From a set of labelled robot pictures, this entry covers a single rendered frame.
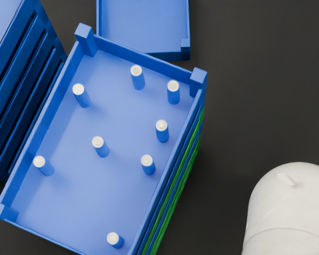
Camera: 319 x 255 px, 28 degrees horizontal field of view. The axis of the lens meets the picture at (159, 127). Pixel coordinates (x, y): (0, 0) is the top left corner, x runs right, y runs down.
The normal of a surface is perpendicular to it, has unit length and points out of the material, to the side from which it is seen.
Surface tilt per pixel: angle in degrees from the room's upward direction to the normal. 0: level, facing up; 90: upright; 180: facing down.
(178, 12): 0
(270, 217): 52
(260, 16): 0
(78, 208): 0
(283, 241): 44
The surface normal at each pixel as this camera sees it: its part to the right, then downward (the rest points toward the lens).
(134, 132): -0.04, -0.25
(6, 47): 0.92, 0.37
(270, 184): -0.65, -0.64
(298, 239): 0.04, -0.80
